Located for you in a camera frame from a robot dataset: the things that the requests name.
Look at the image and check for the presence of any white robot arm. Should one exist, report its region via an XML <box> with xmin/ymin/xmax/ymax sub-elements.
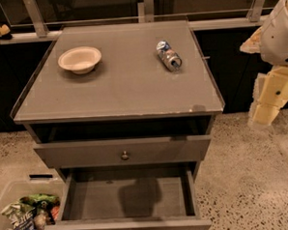
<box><xmin>240</xmin><ymin>0</ymin><xmax>288</xmax><ymax>129</ymax></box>

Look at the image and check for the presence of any crushed blue silver can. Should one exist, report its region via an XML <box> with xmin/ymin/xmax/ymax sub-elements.
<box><xmin>156</xmin><ymin>41</ymin><xmax>182</xmax><ymax>72</ymax></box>

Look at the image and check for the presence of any grey top drawer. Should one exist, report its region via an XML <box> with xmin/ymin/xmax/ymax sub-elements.
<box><xmin>34</xmin><ymin>135</ymin><xmax>211</xmax><ymax>169</ymax></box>

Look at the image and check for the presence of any clear plastic bin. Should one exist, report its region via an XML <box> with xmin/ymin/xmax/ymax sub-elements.
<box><xmin>0</xmin><ymin>179</ymin><xmax>64</xmax><ymax>230</ymax></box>

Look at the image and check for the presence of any green snack bag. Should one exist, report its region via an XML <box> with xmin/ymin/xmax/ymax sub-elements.
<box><xmin>19</xmin><ymin>193</ymin><xmax>61</xmax><ymax>224</ymax></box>

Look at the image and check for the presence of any round metal top knob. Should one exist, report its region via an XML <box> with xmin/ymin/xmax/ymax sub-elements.
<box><xmin>120</xmin><ymin>151</ymin><xmax>129</xmax><ymax>160</ymax></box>

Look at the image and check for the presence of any grey drawer cabinet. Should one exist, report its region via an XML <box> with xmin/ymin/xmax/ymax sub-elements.
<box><xmin>12</xmin><ymin>21</ymin><xmax>224</xmax><ymax>176</ymax></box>

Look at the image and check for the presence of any small yellow black object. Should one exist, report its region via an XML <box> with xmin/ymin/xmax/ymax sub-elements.
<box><xmin>0</xmin><ymin>24</ymin><xmax>13</xmax><ymax>41</ymax></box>

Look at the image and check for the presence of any grey drawer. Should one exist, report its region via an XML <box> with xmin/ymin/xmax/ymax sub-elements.
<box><xmin>34</xmin><ymin>135</ymin><xmax>211</xmax><ymax>169</ymax></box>
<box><xmin>46</xmin><ymin>163</ymin><xmax>212</xmax><ymax>230</ymax></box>

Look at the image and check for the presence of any blue chip bag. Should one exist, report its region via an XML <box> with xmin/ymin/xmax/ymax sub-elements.
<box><xmin>10</xmin><ymin>212</ymin><xmax>40</xmax><ymax>230</ymax></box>

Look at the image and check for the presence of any metal window railing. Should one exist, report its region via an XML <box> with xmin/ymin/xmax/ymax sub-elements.
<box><xmin>0</xmin><ymin>0</ymin><xmax>279</xmax><ymax>42</ymax></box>

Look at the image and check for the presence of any cream paper bowl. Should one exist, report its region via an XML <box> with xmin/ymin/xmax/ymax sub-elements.
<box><xmin>58</xmin><ymin>46</ymin><xmax>102</xmax><ymax>74</ymax></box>

